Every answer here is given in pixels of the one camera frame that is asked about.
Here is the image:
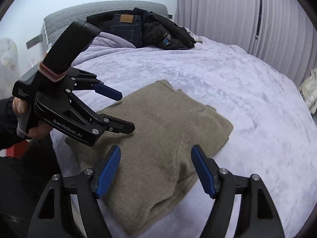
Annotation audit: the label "lavender quilt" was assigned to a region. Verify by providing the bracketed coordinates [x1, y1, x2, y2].
[82, 35, 137, 55]

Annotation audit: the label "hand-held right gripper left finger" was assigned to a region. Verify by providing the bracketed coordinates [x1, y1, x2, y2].
[27, 145, 122, 238]

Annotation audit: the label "small beige cloth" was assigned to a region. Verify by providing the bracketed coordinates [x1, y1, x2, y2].
[186, 28, 203, 44]

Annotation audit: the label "white pleated curtains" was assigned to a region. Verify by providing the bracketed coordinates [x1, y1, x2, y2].
[173, 0, 317, 82]

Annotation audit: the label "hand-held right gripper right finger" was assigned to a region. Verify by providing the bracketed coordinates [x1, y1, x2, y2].
[191, 144, 285, 238]

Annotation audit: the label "olive knit sweater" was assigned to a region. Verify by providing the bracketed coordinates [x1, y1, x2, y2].
[65, 79, 234, 236]

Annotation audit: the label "person's left forearm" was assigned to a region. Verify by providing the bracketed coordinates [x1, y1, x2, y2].
[0, 97, 28, 152]

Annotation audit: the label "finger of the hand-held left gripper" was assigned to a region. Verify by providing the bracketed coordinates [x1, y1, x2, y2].
[66, 68, 123, 101]
[91, 114, 136, 135]

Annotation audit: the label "white puffer jacket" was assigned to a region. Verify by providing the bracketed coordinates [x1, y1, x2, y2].
[298, 68, 317, 114]

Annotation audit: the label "grey quilted headboard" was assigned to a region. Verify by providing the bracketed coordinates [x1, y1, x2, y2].
[43, 0, 170, 55]

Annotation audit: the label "floral printed fabric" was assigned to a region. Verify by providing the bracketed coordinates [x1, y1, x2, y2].
[0, 38, 19, 100]

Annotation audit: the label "person's left hand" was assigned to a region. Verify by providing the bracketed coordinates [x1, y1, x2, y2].
[12, 96, 53, 140]

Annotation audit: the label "pink elastic band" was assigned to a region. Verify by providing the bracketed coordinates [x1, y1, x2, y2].
[38, 63, 68, 82]

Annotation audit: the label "dark blue jeans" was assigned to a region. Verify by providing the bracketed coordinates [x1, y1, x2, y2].
[109, 13, 143, 49]

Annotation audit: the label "pile of dark clothes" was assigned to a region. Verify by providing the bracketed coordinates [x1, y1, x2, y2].
[87, 7, 196, 50]

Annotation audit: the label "lavender fleece blanket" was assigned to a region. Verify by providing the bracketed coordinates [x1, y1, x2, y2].
[50, 36, 317, 238]

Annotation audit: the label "person's dark pants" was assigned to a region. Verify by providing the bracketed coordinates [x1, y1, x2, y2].
[0, 136, 62, 238]

